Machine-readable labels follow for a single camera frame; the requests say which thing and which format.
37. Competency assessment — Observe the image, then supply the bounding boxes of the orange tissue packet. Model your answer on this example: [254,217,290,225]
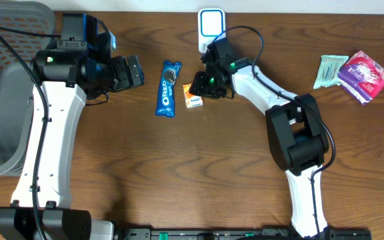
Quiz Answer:
[183,83,203,109]

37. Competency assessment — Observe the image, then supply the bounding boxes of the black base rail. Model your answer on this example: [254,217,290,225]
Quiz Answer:
[113,227,372,240]

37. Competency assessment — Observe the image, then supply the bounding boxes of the blue Oreo cookie pack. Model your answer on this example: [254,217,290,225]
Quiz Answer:
[155,60,182,117]

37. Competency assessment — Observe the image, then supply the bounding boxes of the mint green wipes pack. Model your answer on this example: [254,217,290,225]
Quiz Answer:
[313,55,349,89]

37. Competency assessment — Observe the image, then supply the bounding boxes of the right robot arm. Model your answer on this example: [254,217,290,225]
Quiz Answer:
[190,58,333,238]

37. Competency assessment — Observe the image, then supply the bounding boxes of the red purple pad pack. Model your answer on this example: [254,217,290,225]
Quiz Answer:
[337,51,384,105]

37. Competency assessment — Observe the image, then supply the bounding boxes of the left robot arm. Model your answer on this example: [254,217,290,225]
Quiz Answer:
[0,49,144,239]

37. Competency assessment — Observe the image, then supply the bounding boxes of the grey plastic mesh basket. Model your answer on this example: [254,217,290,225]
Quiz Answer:
[0,1,55,177]

